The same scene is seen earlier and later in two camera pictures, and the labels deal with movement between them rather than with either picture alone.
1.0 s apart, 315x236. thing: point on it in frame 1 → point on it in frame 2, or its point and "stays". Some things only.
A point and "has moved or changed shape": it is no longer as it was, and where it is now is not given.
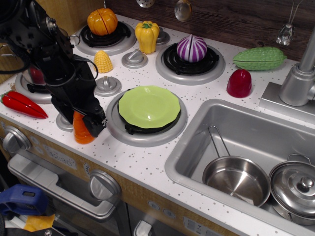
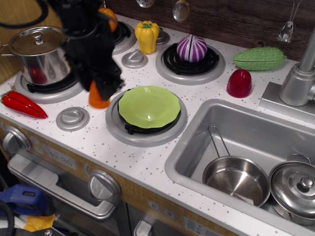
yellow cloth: [37, 222] stays
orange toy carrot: [82, 133] has moved or changed shape
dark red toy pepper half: [239, 83] stays
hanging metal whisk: [287, 30] stays
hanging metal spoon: [183, 10] stays
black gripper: [72, 85] → [91, 56]
